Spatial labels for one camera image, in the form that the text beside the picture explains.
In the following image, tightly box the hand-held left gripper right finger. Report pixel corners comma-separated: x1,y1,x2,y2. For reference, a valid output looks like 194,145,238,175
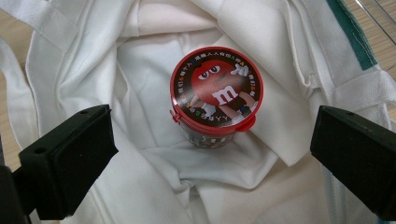
309,105,396,222

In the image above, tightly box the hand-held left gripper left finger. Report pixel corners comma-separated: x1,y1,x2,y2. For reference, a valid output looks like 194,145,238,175
12,104,120,221

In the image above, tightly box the white canvas tote bag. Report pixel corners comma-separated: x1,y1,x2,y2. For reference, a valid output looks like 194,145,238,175
0,0,396,224

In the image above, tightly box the red lidded candy tub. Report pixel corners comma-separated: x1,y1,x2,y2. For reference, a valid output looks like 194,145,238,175
169,46,264,149

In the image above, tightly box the metal wire rack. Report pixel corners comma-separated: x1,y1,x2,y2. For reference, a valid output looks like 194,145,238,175
354,0,396,45

